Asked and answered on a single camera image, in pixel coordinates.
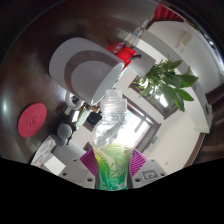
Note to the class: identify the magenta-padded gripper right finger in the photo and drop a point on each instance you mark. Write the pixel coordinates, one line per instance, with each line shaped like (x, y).
(150, 173)

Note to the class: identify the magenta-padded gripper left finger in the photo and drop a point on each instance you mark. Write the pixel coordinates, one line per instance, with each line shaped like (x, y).
(75, 173)

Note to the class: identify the clear green-labelled drink bottle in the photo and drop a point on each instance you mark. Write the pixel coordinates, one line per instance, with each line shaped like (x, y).
(111, 160)

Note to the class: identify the green exit sign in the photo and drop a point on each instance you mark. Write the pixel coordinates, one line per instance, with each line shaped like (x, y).
(154, 140)

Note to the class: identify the printed paper leaflet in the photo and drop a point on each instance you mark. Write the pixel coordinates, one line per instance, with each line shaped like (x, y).
(43, 153)

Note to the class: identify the dark wooden glazed door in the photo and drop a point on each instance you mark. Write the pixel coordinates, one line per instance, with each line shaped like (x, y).
(141, 126)

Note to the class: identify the flat round red coaster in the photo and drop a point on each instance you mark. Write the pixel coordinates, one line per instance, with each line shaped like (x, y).
(32, 120)

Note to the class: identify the dark-framed window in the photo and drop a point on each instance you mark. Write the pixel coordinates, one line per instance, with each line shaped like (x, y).
(160, 102)

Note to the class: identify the green plant in white pot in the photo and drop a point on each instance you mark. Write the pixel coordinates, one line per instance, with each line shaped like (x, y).
(166, 81)

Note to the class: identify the red plastic box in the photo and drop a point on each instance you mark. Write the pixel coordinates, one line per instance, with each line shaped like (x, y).
(125, 55)

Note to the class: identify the red carpeted stairs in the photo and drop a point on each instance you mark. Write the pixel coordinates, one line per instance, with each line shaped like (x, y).
(165, 13)

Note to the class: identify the white wall radiator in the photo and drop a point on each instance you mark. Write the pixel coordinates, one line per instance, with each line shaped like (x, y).
(184, 40)

